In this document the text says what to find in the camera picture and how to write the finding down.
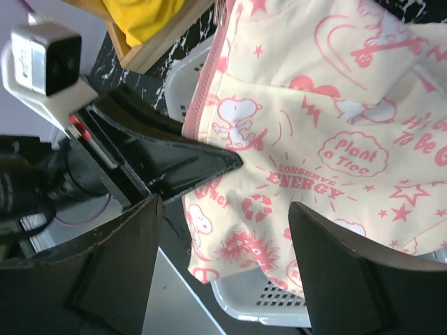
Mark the yellow cloth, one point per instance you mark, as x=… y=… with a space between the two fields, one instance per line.
x=139 y=20

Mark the black marble pattern mat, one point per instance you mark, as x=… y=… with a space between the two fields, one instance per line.
x=107 y=72

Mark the wooden clothes rack frame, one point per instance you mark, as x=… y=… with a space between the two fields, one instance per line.
x=141 y=58

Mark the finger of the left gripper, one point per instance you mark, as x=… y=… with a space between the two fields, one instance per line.
x=133 y=152

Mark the cream pink cartoon print cloth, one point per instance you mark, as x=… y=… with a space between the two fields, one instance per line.
x=338 y=105

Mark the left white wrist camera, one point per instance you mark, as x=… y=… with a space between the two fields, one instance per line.
x=40 y=66

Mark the white perforated plastic basket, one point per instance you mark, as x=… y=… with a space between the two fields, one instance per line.
x=247 y=296

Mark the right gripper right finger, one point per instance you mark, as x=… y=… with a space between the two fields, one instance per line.
x=353 y=285

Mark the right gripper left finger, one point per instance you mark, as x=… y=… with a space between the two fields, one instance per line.
x=97 y=283

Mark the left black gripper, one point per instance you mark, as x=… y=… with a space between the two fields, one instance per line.
x=39 y=180

